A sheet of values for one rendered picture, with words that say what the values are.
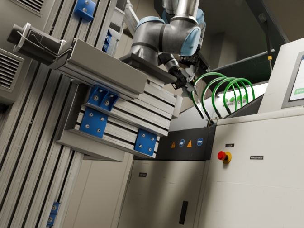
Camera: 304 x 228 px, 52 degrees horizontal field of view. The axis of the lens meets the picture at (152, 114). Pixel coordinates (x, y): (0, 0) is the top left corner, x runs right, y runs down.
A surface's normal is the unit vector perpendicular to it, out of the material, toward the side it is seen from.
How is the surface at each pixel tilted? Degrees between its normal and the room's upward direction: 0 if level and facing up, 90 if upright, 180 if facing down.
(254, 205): 90
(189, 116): 90
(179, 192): 90
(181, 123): 90
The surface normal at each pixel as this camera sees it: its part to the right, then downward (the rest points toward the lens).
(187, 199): -0.81, -0.34
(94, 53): 0.59, -0.09
